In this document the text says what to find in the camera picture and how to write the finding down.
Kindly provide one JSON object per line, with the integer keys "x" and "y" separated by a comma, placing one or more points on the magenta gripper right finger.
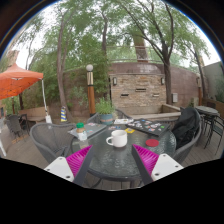
{"x": 152, "y": 166}

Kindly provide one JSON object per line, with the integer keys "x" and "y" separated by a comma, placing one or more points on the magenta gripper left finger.
{"x": 74, "y": 167}

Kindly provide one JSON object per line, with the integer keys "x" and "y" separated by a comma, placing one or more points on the red round coaster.
{"x": 152, "y": 142}

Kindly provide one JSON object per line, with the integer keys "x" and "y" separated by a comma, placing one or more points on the grey wicker chair right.
{"x": 181, "y": 153}

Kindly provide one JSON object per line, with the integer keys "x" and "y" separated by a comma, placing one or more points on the grey wicker chair left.
{"x": 52, "y": 140}

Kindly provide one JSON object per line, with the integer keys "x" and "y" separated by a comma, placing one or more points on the clear bottle with green cap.
{"x": 82, "y": 135}

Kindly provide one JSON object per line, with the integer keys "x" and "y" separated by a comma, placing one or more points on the round glass patio table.
{"x": 118, "y": 164}

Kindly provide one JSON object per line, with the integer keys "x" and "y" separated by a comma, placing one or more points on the black laptop with stickers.
{"x": 155, "y": 128}

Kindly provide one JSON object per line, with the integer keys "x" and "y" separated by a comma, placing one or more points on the grey laptop with stickers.
{"x": 91, "y": 129}

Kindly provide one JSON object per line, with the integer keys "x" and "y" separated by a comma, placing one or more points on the white ceramic mug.
{"x": 117, "y": 139}

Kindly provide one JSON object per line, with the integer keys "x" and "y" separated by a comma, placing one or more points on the blue yellow striped cone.
{"x": 63, "y": 115}

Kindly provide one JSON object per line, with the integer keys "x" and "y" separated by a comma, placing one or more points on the white paper on table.
{"x": 123, "y": 121}

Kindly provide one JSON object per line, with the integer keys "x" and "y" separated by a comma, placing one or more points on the blue pot with plant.
{"x": 104, "y": 106}

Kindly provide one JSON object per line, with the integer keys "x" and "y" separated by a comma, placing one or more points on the dark folding chair left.
{"x": 17, "y": 124}

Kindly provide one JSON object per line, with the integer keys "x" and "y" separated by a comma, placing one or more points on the round side table right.
{"x": 212, "y": 123}

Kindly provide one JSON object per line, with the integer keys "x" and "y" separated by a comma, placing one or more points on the orange canopy tent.
{"x": 15, "y": 80}

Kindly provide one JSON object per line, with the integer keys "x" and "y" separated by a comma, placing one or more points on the wooden lamp post globe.
{"x": 90, "y": 84}

